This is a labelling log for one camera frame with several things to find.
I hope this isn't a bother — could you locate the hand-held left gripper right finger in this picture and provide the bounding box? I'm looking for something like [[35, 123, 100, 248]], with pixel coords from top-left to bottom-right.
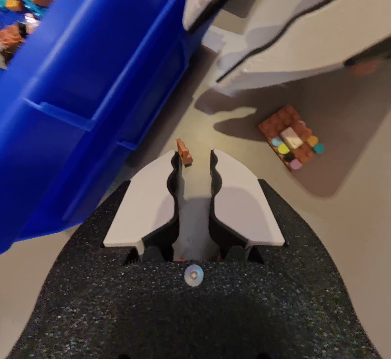
[[209, 148, 286, 247]]

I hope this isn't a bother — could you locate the person's right hand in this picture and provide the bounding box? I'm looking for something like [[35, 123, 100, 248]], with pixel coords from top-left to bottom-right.
[[348, 59, 382, 78]]

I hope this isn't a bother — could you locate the blue plastic bin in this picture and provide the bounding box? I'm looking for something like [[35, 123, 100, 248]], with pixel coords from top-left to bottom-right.
[[0, 0, 221, 256]]

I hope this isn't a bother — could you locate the brick chunk with coloured studs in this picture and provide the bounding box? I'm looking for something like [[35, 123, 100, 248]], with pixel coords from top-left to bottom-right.
[[257, 105, 325, 172]]

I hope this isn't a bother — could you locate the small brown studded brick piece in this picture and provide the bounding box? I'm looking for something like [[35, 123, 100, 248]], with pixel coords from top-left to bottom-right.
[[176, 138, 193, 168]]

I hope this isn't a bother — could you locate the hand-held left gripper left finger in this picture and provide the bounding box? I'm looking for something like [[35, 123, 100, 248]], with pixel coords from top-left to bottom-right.
[[103, 150, 181, 248]]

